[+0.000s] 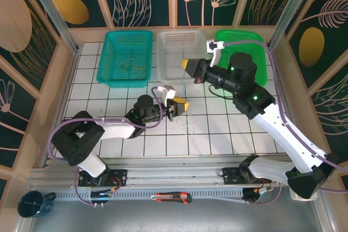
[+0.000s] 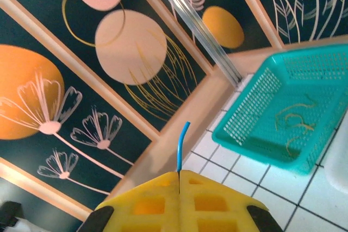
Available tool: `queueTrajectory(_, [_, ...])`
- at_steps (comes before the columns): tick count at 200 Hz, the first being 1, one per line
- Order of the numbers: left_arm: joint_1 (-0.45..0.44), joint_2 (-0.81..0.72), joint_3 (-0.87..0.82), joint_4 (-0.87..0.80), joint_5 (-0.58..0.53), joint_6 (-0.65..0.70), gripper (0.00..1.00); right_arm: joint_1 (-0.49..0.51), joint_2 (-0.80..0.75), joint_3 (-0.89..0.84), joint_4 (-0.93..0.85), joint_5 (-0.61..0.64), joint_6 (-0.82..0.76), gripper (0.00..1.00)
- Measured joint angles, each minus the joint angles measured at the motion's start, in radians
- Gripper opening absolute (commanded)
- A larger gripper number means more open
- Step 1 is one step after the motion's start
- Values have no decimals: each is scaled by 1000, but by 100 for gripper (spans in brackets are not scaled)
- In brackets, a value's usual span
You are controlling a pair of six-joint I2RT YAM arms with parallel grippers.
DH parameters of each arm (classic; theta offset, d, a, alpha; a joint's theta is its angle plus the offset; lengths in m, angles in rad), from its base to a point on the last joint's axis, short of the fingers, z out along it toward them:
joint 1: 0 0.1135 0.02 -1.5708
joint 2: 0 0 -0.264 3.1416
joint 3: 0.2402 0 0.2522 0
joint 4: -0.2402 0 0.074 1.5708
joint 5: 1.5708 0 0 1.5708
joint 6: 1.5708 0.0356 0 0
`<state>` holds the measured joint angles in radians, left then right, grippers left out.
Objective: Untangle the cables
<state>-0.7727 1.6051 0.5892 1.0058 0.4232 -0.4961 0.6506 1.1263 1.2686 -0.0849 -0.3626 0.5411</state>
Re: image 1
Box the thin white cable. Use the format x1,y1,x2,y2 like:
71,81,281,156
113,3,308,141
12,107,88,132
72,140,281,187
179,123,196,136
176,114,195,127

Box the thin blue cable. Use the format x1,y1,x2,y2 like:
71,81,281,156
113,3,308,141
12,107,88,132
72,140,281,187
180,47,192,117

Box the thin yellow cable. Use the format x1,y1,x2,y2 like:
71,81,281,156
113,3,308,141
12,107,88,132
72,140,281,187
120,58,138,74

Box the green perforated plastic basket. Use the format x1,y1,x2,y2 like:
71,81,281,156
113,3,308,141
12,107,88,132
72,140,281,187
214,29,267,88

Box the white perforated plastic basket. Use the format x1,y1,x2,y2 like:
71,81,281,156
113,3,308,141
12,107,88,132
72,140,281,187
155,28,212,86

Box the teal perforated plastic basket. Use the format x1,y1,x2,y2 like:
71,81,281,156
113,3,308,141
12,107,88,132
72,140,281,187
96,30,154,89

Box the orange black utility knife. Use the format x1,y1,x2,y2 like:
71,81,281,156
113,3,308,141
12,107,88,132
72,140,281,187
150,191,193,205

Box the small controller board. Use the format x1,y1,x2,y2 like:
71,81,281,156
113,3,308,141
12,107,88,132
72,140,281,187
241,187,275,205
89,190,115,207

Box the white square clock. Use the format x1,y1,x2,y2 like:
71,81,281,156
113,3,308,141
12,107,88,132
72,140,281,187
288,188,319,202

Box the dark blue mug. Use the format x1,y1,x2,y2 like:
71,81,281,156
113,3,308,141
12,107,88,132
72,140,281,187
17,190,57,218

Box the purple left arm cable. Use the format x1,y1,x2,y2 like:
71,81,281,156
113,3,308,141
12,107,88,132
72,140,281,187
48,86,164,207

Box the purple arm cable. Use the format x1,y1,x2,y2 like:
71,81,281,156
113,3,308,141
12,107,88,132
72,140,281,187
223,39,348,206
48,86,164,207

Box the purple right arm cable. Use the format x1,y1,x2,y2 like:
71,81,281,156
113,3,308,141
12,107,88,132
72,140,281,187
223,39,348,206

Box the thin black gripper wire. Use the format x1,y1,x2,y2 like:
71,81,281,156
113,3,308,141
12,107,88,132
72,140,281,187
208,84,234,99

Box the grey table side rail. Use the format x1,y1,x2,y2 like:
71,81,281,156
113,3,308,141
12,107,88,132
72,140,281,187
40,48,81,169
268,48,309,162

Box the aluminium mounting rail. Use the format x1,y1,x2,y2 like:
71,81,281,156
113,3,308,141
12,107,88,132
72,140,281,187
27,153,320,189

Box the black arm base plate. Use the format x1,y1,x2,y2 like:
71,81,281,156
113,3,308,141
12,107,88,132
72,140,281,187
222,167,272,186
78,168,128,188

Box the aluminium frame post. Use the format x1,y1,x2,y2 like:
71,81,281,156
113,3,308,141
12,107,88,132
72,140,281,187
265,0,318,51
23,0,80,53

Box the grey slotted cable duct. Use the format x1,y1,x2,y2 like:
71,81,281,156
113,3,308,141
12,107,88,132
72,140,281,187
55,188,245,202

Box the white flat cable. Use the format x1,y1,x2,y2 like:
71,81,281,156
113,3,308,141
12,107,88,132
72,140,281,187
190,195,247,204

